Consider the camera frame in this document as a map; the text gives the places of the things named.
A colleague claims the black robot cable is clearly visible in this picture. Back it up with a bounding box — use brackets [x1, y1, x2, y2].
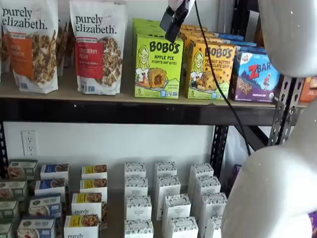
[193, 0, 252, 156]

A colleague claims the blue label granola box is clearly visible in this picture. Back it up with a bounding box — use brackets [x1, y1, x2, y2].
[28, 193, 62, 219]
[40, 163, 69, 181]
[34, 178, 66, 198]
[16, 215, 56, 238]

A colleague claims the orange label pumpkin granola bag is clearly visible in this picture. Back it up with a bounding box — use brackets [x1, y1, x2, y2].
[0, 0, 59, 94]

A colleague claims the purely elizabeth granola bag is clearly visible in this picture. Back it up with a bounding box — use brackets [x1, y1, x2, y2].
[0, 24, 12, 82]

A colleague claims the red label cranberry granola bag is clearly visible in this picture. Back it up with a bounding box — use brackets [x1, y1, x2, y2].
[68, 0, 127, 96]

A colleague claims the yellow Bobo's peanut butter box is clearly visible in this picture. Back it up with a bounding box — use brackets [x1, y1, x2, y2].
[179, 24, 203, 32]
[185, 41, 236, 100]
[182, 34, 220, 47]
[180, 29, 211, 38]

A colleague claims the green label granola box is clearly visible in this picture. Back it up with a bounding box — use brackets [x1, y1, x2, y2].
[6, 159, 38, 180]
[0, 221, 13, 238]
[0, 200, 20, 222]
[0, 180, 28, 202]

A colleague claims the yellow label granola box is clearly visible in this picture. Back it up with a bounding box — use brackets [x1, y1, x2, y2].
[81, 164, 108, 180]
[79, 178, 108, 196]
[63, 214, 101, 238]
[71, 192, 108, 220]

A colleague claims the blue purple Zbar box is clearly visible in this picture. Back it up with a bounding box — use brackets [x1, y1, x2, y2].
[231, 41, 258, 48]
[217, 32, 245, 42]
[236, 46, 268, 54]
[229, 51, 282, 103]

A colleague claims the white plastic sheet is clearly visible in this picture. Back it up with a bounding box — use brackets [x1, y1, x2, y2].
[224, 125, 252, 174]

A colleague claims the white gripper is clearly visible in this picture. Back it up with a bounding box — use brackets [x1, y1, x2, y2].
[159, 0, 196, 43]

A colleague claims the orange cardboard box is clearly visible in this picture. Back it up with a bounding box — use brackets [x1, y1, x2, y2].
[298, 76, 317, 104]

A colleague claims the white patterned pantry box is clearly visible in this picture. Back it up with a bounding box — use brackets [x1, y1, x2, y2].
[154, 162, 178, 179]
[156, 175, 182, 199]
[161, 194, 192, 221]
[189, 163, 214, 196]
[199, 192, 228, 221]
[125, 195, 153, 221]
[123, 163, 147, 179]
[167, 217, 199, 238]
[194, 176, 221, 199]
[124, 176, 149, 198]
[124, 219, 155, 238]
[205, 215, 223, 238]

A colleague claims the white wall power outlet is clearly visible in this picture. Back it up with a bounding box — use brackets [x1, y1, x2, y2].
[21, 130, 38, 157]

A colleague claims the black metal shelving rack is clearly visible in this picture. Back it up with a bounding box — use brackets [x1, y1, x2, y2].
[0, 0, 308, 180]

